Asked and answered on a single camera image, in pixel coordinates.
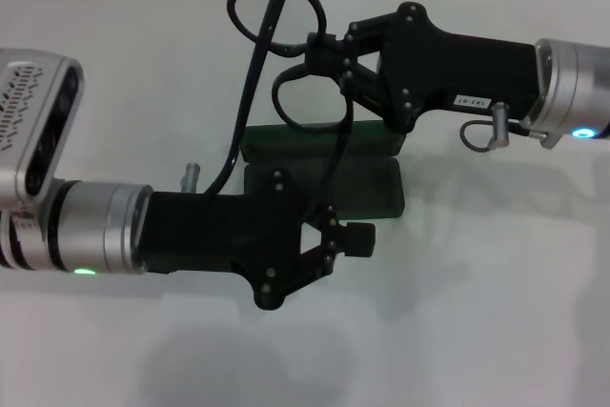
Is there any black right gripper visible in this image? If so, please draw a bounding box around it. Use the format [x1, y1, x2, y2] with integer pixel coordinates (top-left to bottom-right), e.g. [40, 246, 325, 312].
[304, 2, 540, 135]

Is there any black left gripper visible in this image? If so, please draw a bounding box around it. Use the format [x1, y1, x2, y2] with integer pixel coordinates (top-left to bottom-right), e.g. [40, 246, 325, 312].
[137, 168, 377, 311]

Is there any green glasses case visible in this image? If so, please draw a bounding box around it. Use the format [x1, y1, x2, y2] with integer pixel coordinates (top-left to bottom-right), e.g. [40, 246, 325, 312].
[239, 121, 407, 220]

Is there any right arm connector plug cable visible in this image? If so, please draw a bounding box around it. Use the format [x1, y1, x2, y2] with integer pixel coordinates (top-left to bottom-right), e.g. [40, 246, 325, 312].
[459, 101, 531, 153]

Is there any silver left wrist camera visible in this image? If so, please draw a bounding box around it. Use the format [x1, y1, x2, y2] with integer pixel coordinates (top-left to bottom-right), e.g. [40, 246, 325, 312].
[0, 48, 86, 201]

